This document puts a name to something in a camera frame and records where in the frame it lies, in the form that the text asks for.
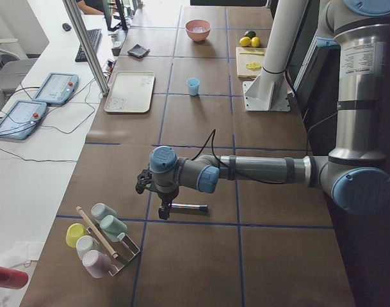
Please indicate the aluminium frame post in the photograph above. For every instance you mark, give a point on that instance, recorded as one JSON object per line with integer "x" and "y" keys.
{"x": 80, "y": 29}

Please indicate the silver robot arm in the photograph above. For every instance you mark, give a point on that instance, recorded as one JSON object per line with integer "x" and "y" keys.
{"x": 351, "y": 174}

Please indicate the lemon slices stack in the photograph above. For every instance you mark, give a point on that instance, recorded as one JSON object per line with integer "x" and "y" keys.
{"x": 253, "y": 66}

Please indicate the red bottle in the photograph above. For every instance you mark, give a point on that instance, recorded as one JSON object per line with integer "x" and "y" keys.
{"x": 12, "y": 279}

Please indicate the far teach pendant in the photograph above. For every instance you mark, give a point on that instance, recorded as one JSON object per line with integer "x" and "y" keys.
{"x": 57, "y": 89}

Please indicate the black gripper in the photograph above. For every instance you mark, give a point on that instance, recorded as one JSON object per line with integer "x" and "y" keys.
{"x": 165, "y": 196}

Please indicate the yellow cup on rack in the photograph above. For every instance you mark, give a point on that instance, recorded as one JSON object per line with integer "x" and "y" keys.
{"x": 74, "y": 232}

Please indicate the yellow lemon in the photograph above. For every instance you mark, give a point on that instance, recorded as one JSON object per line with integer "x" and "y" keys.
{"x": 255, "y": 42}
{"x": 245, "y": 41}

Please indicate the yellow lemon lower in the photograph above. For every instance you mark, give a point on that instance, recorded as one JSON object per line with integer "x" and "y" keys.
{"x": 255, "y": 42}

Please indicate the yellow plastic knife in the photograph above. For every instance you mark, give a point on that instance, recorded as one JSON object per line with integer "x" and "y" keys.
{"x": 257, "y": 53}

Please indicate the green avocado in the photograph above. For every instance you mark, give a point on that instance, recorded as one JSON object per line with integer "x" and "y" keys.
{"x": 250, "y": 33}

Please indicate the wooden rack handle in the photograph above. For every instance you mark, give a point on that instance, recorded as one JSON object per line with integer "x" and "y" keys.
{"x": 97, "y": 233}

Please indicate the grey folded cloth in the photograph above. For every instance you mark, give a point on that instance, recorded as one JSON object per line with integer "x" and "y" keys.
{"x": 138, "y": 51}

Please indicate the teach pendant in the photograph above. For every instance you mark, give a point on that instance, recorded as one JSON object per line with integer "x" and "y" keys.
{"x": 57, "y": 89}
{"x": 22, "y": 119}

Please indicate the yellow lemon upper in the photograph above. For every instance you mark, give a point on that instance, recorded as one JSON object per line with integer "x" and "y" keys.
{"x": 245, "y": 41}

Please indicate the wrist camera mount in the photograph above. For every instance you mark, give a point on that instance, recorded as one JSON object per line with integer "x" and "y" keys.
{"x": 145, "y": 181}

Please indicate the grey cup on rack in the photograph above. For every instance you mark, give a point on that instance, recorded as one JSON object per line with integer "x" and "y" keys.
{"x": 100, "y": 210}

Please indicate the white wire cup rack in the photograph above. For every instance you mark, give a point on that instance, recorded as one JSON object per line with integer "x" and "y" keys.
{"x": 127, "y": 251}

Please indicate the black computer mouse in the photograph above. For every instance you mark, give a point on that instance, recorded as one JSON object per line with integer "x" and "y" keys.
{"x": 66, "y": 27}

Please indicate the green cup on rack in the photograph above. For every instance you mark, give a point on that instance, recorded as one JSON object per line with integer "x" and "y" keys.
{"x": 113, "y": 227}

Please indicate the light blue plastic cup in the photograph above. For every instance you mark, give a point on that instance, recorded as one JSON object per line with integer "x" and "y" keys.
{"x": 193, "y": 85}

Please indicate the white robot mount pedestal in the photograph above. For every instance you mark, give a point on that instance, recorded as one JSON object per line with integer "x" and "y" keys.
{"x": 268, "y": 91}

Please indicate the pink bowl of ice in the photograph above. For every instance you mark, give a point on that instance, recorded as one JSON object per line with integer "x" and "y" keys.
{"x": 198, "y": 30}

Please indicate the white cup on rack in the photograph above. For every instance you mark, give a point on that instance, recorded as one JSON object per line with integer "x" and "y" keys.
{"x": 85, "y": 244}

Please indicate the bamboo cutting board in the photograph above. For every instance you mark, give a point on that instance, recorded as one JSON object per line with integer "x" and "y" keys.
{"x": 249, "y": 61}

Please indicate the cream bear serving tray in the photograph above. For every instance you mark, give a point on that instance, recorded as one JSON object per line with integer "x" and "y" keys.
{"x": 130, "y": 92}

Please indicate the near teach pendant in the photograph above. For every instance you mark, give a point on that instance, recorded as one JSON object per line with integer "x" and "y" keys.
{"x": 22, "y": 119}

